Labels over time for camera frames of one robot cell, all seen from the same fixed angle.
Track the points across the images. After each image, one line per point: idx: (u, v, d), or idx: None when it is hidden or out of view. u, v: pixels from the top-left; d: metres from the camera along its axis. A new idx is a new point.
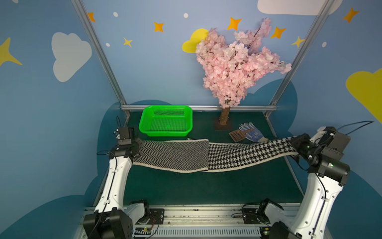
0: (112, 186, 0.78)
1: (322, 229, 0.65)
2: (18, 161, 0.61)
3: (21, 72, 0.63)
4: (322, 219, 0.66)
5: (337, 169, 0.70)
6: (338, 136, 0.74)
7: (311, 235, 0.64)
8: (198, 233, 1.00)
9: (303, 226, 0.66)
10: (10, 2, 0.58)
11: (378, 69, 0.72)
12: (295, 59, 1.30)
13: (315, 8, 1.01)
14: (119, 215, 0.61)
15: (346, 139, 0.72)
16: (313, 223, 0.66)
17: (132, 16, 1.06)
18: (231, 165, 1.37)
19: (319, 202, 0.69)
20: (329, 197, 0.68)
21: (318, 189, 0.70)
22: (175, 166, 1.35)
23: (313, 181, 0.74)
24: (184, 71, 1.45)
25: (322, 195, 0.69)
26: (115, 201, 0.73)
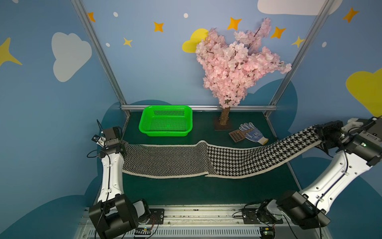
0: (110, 179, 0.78)
1: (333, 198, 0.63)
2: (18, 161, 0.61)
3: (21, 72, 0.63)
4: (335, 189, 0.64)
5: (369, 148, 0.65)
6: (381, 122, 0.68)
7: (318, 199, 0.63)
8: (198, 233, 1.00)
9: (313, 190, 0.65)
10: (10, 2, 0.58)
11: (378, 69, 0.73)
12: (295, 59, 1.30)
13: (315, 8, 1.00)
14: (124, 198, 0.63)
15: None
16: (324, 190, 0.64)
17: (132, 16, 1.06)
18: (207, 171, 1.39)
19: (336, 174, 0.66)
20: (350, 173, 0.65)
21: (340, 164, 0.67)
22: (151, 171, 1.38)
23: (337, 157, 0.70)
24: (184, 71, 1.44)
25: (342, 169, 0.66)
26: (116, 188, 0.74)
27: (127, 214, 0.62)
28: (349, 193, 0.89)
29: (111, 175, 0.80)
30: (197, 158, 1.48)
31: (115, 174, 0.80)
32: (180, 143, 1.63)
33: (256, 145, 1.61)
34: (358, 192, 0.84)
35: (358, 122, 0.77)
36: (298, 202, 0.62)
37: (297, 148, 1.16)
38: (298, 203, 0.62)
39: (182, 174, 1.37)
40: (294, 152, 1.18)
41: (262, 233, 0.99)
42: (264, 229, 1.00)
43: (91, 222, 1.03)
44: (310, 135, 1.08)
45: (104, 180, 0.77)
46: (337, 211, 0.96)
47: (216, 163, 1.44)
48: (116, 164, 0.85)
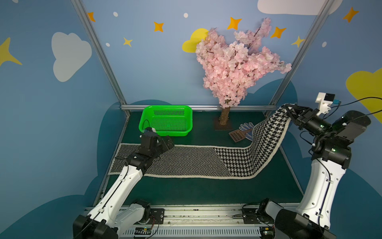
0: (112, 195, 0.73)
1: (329, 210, 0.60)
2: (19, 161, 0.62)
3: (20, 72, 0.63)
4: (329, 199, 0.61)
5: (340, 154, 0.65)
6: (352, 124, 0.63)
7: (318, 216, 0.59)
8: (198, 233, 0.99)
9: (310, 207, 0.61)
10: (11, 2, 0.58)
11: (378, 69, 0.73)
12: (295, 59, 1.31)
13: (315, 8, 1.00)
14: (104, 230, 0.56)
15: (361, 128, 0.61)
16: (319, 204, 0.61)
17: (132, 16, 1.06)
18: (208, 172, 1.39)
19: (323, 184, 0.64)
20: (334, 180, 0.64)
21: (323, 173, 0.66)
22: (153, 171, 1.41)
23: (317, 166, 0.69)
24: (184, 71, 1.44)
25: (326, 178, 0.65)
26: (108, 212, 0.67)
27: None
28: (349, 193, 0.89)
29: (116, 191, 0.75)
30: (200, 159, 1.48)
31: (121, 190, 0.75)
32: (180, 143, 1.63)
33: None
34: (359, 192, 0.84)
35: (327, 102, 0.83)
36: (302, 225, 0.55)
37: (276, 137, 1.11)
38: (302, 226, 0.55)
39: (187, 174, 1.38)
40: (276, 141, 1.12)
41: (262, 233, 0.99)
42: (264, 229, 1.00)
43: None
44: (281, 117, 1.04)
45: (108, 192, 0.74)
46: (337, 211, 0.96)
47: (218, 166, 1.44)
48: (129, 181, 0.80)
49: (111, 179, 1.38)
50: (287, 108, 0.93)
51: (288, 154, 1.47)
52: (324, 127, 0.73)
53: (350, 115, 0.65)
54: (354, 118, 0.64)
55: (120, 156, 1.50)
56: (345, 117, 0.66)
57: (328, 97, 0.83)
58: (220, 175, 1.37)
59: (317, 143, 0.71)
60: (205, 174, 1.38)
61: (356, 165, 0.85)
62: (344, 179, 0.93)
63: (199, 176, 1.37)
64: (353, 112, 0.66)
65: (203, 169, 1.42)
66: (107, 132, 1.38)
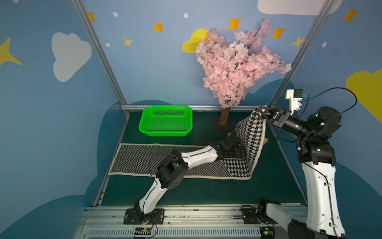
0: (195, 154, 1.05)
1: (338, 214, 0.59)
2: (18, 161, 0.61)
3: (21, 72, 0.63)
4: (334, 203, 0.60)
5: (326, 152, 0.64)
6: (330, 124, 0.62)
7: (332, 227, 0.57)
8: (198, 233, 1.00)
9: (321, 220, 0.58)
10: (11, 3, 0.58)
11: (378, 69, 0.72)
12: (295, 59, 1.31)
13: (315, 7, 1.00)
14: (182, 167, 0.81)
15: (338, 125, 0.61)
16: (329, 214, 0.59)
17: (132, 16, 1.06)
18: (208, 173, 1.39)
19: (325, 190, 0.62)
20: (331, 182, 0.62)
21: (319, 178, 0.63)
22: (153, 171, 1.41)
23: (310, 171, 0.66)
24: (184, 71, 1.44)
25: (324, 181, 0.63)
26: (189, 161, 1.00)
27: (175, 174, 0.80)
28: (349, 193, 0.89)
29: (199, 152, 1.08)
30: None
31: (201, 156, 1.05)
32: (180, 143, 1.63)
33: None
34: (358, 192, 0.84)
35: (297, 99, 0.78)
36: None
37: (257, 139, 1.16)
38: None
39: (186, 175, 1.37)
40: (258, 143, 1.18)
41: (262, 233, 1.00)
42: (264, 229, 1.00)
43: (90, 222, 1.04)
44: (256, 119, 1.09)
45: (194, 152, 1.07)
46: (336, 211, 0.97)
47: (218, 166, 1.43)
48: (209, 155, 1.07)
49: (111, 179, 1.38)
50: (260, 111, 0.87)
51: (288, 154, 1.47)
52: (299, 127, 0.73)
53: (324, 113, 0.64)
54: (329, 116, 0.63)
55: (120, 156, 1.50)
56: (320, 116, 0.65)
57: (297, 94, 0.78)
58: (220, 175, 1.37)
59: (303, 147, 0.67)
60: (206, 174, 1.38)
61: (356, 165, 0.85)
62: (343, 179, 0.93)
63: (199, 176, 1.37)
64: (325, 109, 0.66)
65: (203, 169, 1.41)
66: (107, 132, 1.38)
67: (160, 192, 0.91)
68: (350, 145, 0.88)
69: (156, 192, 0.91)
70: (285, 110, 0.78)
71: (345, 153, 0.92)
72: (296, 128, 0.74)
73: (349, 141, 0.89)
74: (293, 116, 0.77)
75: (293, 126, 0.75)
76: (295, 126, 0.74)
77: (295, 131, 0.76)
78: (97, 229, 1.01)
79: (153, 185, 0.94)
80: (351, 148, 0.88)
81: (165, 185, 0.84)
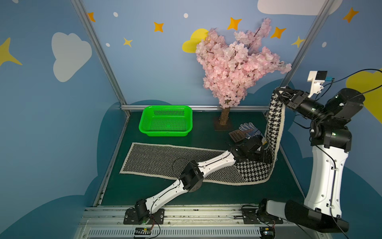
0: (212, 163, 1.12)
1: (338, 197, 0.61)
2: (18, 161, 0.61)
3: (21, 72, 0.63)
4: (336, 186, 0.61)
5: (341, 137, 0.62)
6: (349, 105, 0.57)
7: (328, 207, 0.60)
8: (198, 233, 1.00)
9: (320, 200, 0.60)
10: (11, 3, 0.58)
11: (379, 69, 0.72)
12: (295, 59, 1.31)
13: (315, 7, 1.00)
14: (199, 178, 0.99)
15: (358, 106, 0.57)
16: (329, 195, 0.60)
17: (131, 16, 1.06)
18: (221, 177, 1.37)
19: (330, 174, 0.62)
20: (338, 167, 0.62)
21: (327, 161, 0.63)
22: (165, 172, 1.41)
23: (320, 153, 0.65)
24: (185, 71, 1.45)
25: (331, 166, 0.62)
26: (206, 171, 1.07)
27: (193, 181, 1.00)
28: (349, 194, 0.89)
29: (214, 159, 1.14)
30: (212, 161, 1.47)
31: (217, 164, 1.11)
32: (180, 143, 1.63)
33: None
34: (359, 192, 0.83)
35: (319, 81, 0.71)
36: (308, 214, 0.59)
37: (275, 130, 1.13)
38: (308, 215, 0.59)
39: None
40: (276, 135, 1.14)
41: (262, 233, 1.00)
42: (264, 229, 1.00)
43: (90, 222, 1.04)
44: (275, 103, 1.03)
45: (210, 160, 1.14)
46: None
47: (230, 171, 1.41)
48: (225, 162, 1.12)
49: (111, 179, 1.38)
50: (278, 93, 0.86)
51: (288, 154, 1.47)
52: (316, 110, 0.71)
53: (345, 94, 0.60)
54: (349, 96, 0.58)
55: (133, 155, 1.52)
56: (339, 97, 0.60)
57: (320, 75, 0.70)
58: (233, 181, 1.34)
59: (316, 129, 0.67)
60: (218, 179, 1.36)
61: (356, 165, 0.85)
62: (344, 179, 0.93)
63: (210, 180, 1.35)
64: (346, 89, 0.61)
65: (216, 174, 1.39)
66: (107, 132, 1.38)
67: (180, 192, 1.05)
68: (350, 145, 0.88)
69: (174, 192, 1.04)
70: (302, 91, 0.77)
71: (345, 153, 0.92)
72: (312, 112, 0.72)
73: None
74: (311, 100, 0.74)
75: (308, 109, 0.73)
76: (311, 110, 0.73)
77: (311, 115, 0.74)
78: (97, 229, 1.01)
79: (172, 185, 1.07)
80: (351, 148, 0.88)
81: (188, 186, 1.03)
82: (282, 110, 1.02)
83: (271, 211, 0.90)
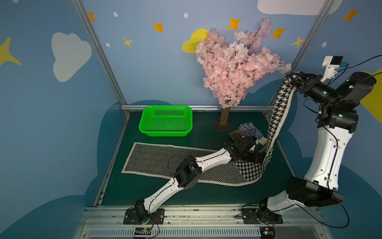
0: (209, 158, 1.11)
1: (336, 173, 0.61)
2: (18, 161, 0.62)
3: (21, 72, 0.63)
4: (337, 163, 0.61)
5: (347, 119, 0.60)
6: (358, 88, 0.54)
7: (326, 180, 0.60)
8: (198, 233, 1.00)
9: (318, 174, 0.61)
10: (11, 3, 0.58)
11: (378, 69, 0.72)
12: (295, 59, 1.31)
13: (315, 8, 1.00)
14: (196, 173, 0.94)
15: (368, 90, 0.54)
16: (328, 170, 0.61)
17: (131, 16, 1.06)
18: (223, 178, 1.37)
19: (332, 151, 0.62)
20: (341, 145, 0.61)
21: (330, 139, 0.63)
22: (167, 173, 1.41)
23: (324, 133, 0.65)
24: (185, 71, 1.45)
25: (334, 144, 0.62)
26: (203, 165, 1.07)
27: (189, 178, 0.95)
28: (349, 194, 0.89)
29: (212, 155, 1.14)
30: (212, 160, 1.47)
31: (214, 161, 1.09)
32: (180, 143, 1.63)
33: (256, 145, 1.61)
34: (359, 192, 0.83)
35: (334, 66, 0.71)
36: (311, 190, 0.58)
37: (278, 117, 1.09)
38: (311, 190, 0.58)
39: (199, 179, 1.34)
40: (278, 121, 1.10)
41: (262, 233, 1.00)
42: (264, 229, 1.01)
43: (90, 222, 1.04)
44: (286, 88, 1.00)
45: (208, 156, 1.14)
46: (333, 210, 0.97)
47: (232, 172, 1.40)
48: (222, 159, 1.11)
49: (111, 179, 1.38)
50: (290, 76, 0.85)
51: (288, 154, 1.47)
52: (327, 94, 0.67)
53: (356, 77, 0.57)
54: (360, 79, 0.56)
55: (134, 155, 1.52)
56: (350, 80, 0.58)
57: (334, 60, 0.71)
58: (235, 182, 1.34)
59: (323, 111, 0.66)
60: (220, 180, 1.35)
61: (356, 164, 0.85)
62: (344, 179, 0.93)
63: (212, 181, 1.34)
64: (359, 72, 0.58)
65: (217, 175, 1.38)
66: (107, 132, 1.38)
67: (176, 190, 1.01)
68: (350, 145, 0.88)
69: (169, 191, 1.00)
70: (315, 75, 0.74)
71: (345, 154, 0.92)
72: (323, 96, 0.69)
73: (350, 141, 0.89)
74: (323, 83, 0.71)
75: (319, 93, 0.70)
76: (322, 94, 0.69)
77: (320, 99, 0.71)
78: (97, 229, 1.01)
79: (168, 184, 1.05)
80: (351, 147, 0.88)
81: (182, 185, 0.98)
82: (290, 98, 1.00)
83: (271, 206, 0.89)
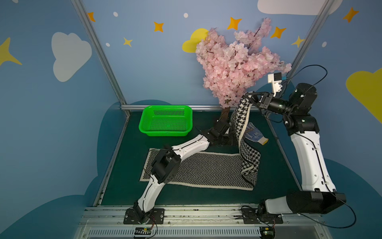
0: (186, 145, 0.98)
1: (328, 173, 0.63)
2: (18, 161, 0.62)
3: (21, 72, 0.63)
4: (323, 163, 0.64)
5: (309, 123, 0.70)
6: (308, 95, 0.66)
7: (324, 184, 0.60)
8: (198, 233, 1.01)
9: (315, 180, 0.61)
10: (11, 3, 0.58)
11: (378, 69, 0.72)
12: (295, 59, 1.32)
13: (315, 8, 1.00)
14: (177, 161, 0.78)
15: (315, 96, 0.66)
16: (320, 174, 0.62)
17: (131, 16, 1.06)
18: (243, 183, 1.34)
19: (313, 154, 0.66)
20: (318, 146, 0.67)
21: (307, 143, 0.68)
22: (188, 180, 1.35)
23: (299, 139, 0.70)
24: (185, 71, 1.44)
25: (311, 147, 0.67)
26: (182, 152, 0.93)
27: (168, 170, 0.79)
28: (349, 194, 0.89)
29: (189, 143, 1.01)
30: (206, 158, 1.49)
31: (193, 148, 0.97)
32: (180, 143, 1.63)
33: (255, 144, 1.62)
34: (359, 192, 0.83)
35: (278, 81, 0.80)
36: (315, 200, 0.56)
37: (241, 120, 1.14)
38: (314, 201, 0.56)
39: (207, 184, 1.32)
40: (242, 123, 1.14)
41: (262, 233, 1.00)
42: (264, 229, 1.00)
43: (90, 222, 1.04)
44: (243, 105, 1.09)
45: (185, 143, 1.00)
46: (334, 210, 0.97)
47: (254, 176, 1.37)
48: (200, 145, 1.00)
49: (111, 179, 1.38)
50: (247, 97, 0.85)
51: (288, 154, 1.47)
52: (283, 106, 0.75)
53: (302, 87, 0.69)
54: (306, 88, 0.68)
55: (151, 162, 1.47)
56: (299, 90, 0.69)
57: (276, 77, 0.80)
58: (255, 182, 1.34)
59: (290, 120, 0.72)
60: (241, 184, 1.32)
61: (356, 164, 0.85)
62: (344, 179, 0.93)
63: (233, 186, 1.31)
64: (301, 84, 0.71)
65: (237, 179, 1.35)
66: (107, 132, 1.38)
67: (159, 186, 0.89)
68: (350, 145, 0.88)
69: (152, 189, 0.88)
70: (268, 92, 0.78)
71: (345, 155, 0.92)
72: (280, 108, 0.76)
73: (350, 141, 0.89)
74: (276, 97, 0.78)
75: (277, 106, 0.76)
76: (279, 106, 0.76)
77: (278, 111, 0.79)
78: (97, 229, 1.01)
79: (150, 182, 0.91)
80: (351, 148, 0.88)
81: (162, 180, 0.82)
82: (249, 108, 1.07)
83: (271, 207, 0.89)
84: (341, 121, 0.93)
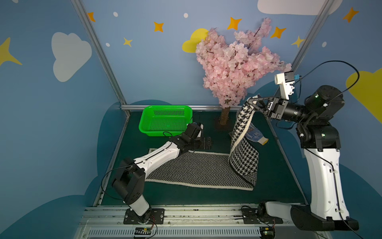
0: (152, 156, 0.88)
1: (342, 198, 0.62)
2: (18, 162, 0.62)
3: (21, 72, 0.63)
4: (339, 188, 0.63)
5: (331, 136, 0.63)
6: (333, 104, 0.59)
7: (337, 211, 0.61)
8: (198, 233, 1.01)
9: (328, 207, 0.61)
10: (11, 3, 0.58)
11: (378, 69, 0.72)
12: (295, 59, 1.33)
13: (315, 8, 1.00)
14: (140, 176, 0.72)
15: (340, 104, 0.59)
16: (335, 200, 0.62)
17: (131, 16, 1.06)
18: (243, 183, 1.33)
19: (330, 178, 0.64)
20: (336, 169, 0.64)
21: (325, 166, 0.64)
22: (188, 180, 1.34)
23: (315, 158, 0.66)
24: (184, 71, 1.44)
25: (330, 169, 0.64)
26: (148, 165, 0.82)
27: (131, 187, 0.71)
28: (350, 194, 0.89)
29: (155, 153, 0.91)
30: (206, 158, 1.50)
31: (160, 157, 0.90)
32: None
33: (255, 144, 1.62)
34: (359, 192, 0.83)
35: (290, 83, 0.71)
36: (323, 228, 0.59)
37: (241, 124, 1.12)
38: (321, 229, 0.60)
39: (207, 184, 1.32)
40: (241, 129, 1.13)
41: (262, 233, 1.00)
42: (264, 229, 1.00)
43: (90, 222, 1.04)
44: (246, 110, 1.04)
45: (150, 153, 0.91)
46: None
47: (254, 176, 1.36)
48: (168, 153, 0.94)
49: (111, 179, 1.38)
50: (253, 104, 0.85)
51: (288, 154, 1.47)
52: (299, 113, 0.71)
53: (324, 92, 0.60)
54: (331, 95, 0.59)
55: None
56: (320, 96, 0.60)
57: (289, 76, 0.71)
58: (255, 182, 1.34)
59: (306, 133, 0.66)
60: (241, 184, 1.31)
61: (357, 165, 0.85)
62: (344, 179, 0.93)
63: (233, 186, 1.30)
64: (324, 88, 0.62)
65: (238, 179, 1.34)
66: (107, 132, 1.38)
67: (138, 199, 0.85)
68: (351, 145, 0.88)
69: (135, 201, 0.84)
70: (280, 98, 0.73)
71: (345, 155, 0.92)
72: (296, 115, 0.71)
73: (350, 141, 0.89)
74: (290, 103, 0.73)
75: (292, 114, 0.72)
76: (294, 113, 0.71)
77: (294, 118, 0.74)
78: (97, 229, 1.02)
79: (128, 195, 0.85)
80: (351, 148, 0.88)
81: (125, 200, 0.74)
82: (251, 116, 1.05)
83: (271, 210, 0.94)
84: (341, 121, 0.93)
